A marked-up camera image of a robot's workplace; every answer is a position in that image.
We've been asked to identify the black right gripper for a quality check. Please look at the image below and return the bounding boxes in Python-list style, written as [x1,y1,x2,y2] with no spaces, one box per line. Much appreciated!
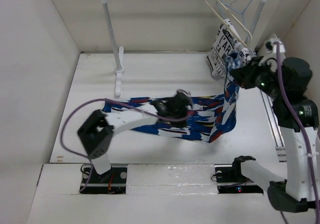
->
[229,55,287,100]

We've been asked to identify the blue red white patterned trousers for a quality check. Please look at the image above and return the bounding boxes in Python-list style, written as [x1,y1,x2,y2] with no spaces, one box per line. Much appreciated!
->
[103,53,247,144]

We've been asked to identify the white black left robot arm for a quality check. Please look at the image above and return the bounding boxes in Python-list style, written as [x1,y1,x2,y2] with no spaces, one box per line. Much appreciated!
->
[77,90,193,182]

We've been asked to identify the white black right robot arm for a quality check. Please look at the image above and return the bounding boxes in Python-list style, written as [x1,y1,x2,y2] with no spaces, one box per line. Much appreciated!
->
[226,57,320,213]

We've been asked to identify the wooden clothes hanger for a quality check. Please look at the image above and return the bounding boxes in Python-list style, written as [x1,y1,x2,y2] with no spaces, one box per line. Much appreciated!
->
[204,0,254,47]

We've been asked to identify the black white newspaper print garment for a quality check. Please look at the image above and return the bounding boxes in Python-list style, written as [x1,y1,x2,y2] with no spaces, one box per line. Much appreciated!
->
[207,19,255,80]

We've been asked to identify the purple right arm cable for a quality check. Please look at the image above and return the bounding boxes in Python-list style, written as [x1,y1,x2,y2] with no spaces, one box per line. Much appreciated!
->
[273,41,320,224]

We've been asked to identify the light blue wire hanger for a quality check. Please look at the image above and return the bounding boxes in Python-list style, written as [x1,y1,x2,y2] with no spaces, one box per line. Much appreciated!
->
[228,0,253,48]

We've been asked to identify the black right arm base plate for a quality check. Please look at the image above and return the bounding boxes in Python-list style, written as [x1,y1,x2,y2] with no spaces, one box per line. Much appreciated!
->
[211,164,264,194]

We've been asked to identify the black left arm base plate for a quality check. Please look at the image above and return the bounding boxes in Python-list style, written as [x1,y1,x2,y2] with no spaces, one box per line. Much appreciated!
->
[79,164,128,194]

